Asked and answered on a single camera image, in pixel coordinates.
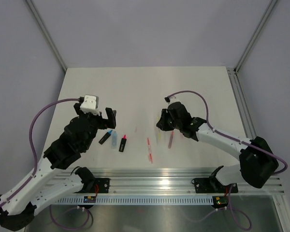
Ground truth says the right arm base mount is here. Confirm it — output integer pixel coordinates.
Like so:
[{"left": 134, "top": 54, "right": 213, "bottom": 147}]
[{"left": 191, "top": 177, "right": 231, "bottom": 209}]

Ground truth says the black blue highlighter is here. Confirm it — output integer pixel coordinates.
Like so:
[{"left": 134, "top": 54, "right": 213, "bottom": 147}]
[{"left": 99, "top": 130, "right": 113, "bottom": 145}]

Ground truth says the aluminium frame post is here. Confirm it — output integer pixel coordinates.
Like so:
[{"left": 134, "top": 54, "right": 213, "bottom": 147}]
[
  {"left": 234, "top": 0, "right": 280, "bottom": 74},
  {"left": 24, "top": 0, "right": 68, "bottom": 73}
]

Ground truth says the black pink highlighter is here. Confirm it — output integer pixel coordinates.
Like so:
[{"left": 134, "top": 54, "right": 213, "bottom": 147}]
[{"left": 118, "top": 135, "right": 127, "bottom": 152}]

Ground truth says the aluminium mounting rail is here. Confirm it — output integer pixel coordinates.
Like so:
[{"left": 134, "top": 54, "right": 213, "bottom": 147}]
[{"left": 44, "top": 168, "right": 284, "bottom": 195}]

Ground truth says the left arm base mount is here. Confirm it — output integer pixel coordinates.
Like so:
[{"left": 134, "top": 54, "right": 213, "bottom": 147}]
[{"left": 82, "top": 177, "right": 111, "bottom": 211}]

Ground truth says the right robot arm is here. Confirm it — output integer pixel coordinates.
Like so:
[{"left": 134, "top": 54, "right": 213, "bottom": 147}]
[{"left": 156, "top": 101, "right": 278, "bottom": 191}]

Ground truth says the aluminium side rail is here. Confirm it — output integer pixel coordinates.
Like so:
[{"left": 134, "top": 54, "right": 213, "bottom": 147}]
[{"left": 226, "top": 68, "right": 257, "bottom": 138}]

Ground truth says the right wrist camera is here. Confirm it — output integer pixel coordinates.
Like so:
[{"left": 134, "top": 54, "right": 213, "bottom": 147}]
[{"left": 164, "top": 95, "right": 180, "bottom": 104}]

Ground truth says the thin red pen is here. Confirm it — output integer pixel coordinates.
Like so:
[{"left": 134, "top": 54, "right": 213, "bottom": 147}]
[{"left": 147, "top": 137, "right": 153, "bottom": 163}]

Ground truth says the light blue highlighter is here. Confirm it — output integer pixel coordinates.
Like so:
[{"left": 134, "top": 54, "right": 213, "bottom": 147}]
[{"left": 111, "top": 130, "right": 117, "bottom": 149}]

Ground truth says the aluminium frame post right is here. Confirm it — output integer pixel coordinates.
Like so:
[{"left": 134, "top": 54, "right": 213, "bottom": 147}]
[{"left": 234, "top": 0, "right": 280, "bottom": 74}]

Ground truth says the grey purple marker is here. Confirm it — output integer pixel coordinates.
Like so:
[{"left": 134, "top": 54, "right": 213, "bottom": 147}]
[{"left": 168, "top": 131, "right": 174, "bottom": 149}]

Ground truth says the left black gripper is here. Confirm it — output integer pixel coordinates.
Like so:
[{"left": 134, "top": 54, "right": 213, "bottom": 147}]
[{"left": 75, "top": 103, "right": 116, "bottom": 151}]

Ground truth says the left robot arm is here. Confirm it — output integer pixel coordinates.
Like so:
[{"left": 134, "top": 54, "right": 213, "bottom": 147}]
[{"left": 0, "top": 101, "right": 116, "bottom": 232}]

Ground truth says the aluminium frame post left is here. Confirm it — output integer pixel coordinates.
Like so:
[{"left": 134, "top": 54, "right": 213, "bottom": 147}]
[{"left": 24, "top": 0, "right": 68, "bottom": 73}]

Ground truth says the white slotted cable duct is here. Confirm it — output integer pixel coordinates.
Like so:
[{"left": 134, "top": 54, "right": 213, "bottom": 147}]
[{"left": 55, "top": 196, "right": 214, "bottom": 205}]

